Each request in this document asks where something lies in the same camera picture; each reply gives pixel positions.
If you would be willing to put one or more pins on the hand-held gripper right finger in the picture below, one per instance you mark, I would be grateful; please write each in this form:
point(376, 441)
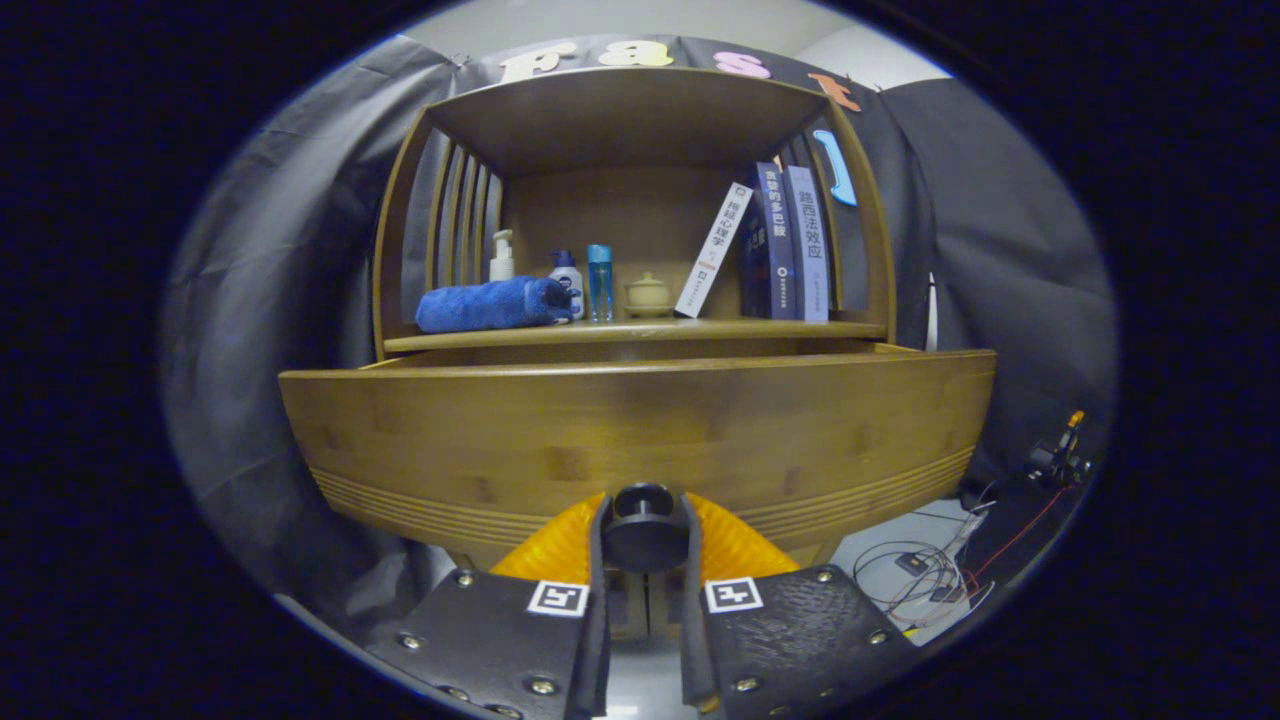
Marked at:
point(692, 620)

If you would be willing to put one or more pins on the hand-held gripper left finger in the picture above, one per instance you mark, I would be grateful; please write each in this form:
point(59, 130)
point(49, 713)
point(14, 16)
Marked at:
point(598, 620)

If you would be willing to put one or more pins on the wooden drawer with black knob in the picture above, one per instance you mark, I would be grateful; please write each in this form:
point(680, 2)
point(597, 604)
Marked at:
point(600, 420)

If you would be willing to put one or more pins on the wooden cabinet door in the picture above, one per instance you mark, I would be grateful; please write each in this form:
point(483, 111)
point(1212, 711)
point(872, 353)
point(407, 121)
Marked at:
point(665, 610)
point(625, 610)

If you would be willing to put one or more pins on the wooden countertop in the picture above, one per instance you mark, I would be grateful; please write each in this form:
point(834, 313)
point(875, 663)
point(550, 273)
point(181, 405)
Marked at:
point(700, 327)

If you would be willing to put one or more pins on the wooden cabinet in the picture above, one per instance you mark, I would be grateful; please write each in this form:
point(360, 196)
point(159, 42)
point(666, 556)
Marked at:
point(620, 210)

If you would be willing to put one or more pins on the beige lidded teacup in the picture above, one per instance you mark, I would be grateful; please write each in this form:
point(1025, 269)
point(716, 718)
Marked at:
point(649, 295)

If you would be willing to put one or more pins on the clear blue bottle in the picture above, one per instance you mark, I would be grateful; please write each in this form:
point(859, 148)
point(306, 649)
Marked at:
point(600, 285)

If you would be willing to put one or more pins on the blue folded towel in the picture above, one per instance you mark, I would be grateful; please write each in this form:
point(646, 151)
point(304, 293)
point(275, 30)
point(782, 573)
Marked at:
point(480, 305)

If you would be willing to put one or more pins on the white bottle with blue cap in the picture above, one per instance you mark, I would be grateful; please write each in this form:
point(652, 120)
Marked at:
point(568, 275)

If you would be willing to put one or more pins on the white book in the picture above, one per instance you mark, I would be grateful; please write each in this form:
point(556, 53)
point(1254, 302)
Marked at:
point(712, 255)

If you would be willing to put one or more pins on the white pump bottle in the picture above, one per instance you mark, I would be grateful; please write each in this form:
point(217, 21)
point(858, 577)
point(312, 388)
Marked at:
point(501, 265)

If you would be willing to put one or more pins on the dark blue book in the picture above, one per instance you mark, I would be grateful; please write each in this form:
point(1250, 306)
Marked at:
point(778, 240)

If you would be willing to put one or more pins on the pale blue book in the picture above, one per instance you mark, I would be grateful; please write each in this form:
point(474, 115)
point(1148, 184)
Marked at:
point(808, 240)

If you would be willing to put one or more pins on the black clamp with orange tip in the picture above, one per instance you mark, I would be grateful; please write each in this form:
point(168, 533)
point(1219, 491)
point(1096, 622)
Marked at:
point(1060, 460)

